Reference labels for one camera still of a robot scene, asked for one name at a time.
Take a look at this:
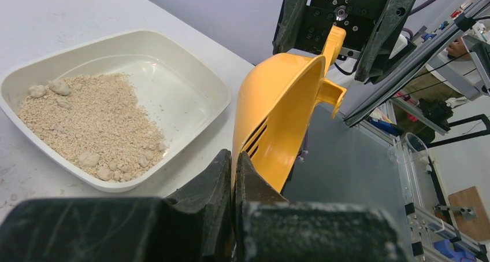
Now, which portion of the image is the aluminium frame rail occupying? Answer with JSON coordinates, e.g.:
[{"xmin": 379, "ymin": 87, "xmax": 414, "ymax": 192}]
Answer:
[{"xmin": 342, "ymin": 0, "xmax": 490, "ymax": 262}]

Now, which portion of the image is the tan cat litter pile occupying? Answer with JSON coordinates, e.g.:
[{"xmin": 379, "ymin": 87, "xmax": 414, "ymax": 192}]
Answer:
[{"xmin": 18, "ymin": 73, "xmax": 167, "ymax": 183}]

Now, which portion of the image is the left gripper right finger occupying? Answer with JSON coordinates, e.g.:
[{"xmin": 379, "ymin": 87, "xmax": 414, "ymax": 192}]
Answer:
[{"xmin": 235, "ymin": 152, "xmax": 412, "ymax": 261}]

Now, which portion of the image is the orange litter scoop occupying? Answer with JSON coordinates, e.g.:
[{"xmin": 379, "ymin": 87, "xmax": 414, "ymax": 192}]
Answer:
[{"xmin": 232, "ymin": 27, "xmax": 347, "ymax": 192}]

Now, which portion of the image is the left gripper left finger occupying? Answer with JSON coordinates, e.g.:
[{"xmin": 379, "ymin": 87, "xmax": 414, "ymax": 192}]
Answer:
[{"xmin": 1, "ymin": 149, "xmax": 232, "ymax": 261}]

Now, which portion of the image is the white litter tray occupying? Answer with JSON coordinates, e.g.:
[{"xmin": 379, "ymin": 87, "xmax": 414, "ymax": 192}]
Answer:
[{"xmin": 1, "ymin": 30, "xmax": 232, "ymax": 193}]

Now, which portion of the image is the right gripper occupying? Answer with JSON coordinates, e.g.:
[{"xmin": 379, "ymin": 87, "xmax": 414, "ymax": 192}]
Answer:
[{"xmin": 272, "ymin": 0, "xmax": 416, "ymax": 82}]

